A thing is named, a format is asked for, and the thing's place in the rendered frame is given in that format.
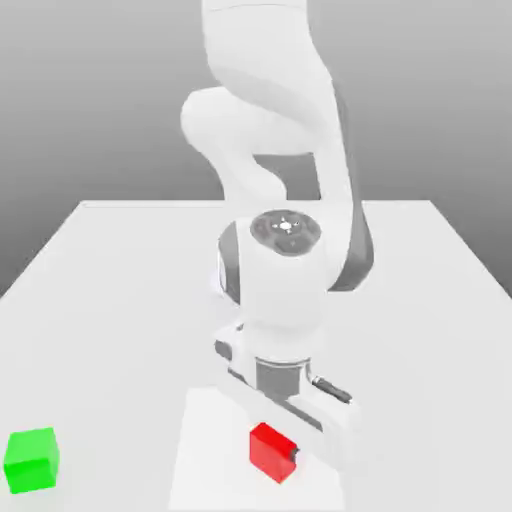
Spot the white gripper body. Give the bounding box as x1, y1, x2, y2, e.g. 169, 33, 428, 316
216, 366, 364, 470

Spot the small red cube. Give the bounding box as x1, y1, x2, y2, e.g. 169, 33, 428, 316
249, 422, 301, 486

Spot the small green cube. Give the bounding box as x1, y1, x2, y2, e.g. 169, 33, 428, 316
2, 426, 61, 496

